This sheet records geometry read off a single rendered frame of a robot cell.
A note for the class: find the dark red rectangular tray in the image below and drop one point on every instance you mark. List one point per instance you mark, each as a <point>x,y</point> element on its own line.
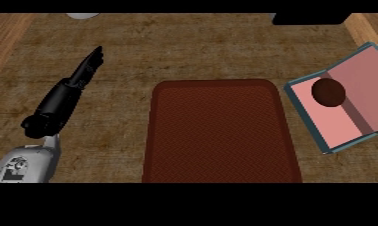
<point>221,133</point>

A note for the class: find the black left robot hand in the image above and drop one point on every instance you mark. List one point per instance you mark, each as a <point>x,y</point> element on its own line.
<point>58,103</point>

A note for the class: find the black appliance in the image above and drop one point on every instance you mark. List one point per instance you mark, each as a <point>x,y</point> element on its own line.
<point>311,18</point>

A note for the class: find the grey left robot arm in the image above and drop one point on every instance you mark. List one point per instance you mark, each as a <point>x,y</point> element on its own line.
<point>30,163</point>

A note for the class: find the pale grey round object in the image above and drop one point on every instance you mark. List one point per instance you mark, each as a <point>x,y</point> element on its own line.
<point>82,15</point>

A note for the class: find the dark brown round cupcake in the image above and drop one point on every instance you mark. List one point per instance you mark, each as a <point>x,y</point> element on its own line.
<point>328,92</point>

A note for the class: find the teal box with pink inside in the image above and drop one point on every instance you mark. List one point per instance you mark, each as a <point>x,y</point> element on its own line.
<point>340,103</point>

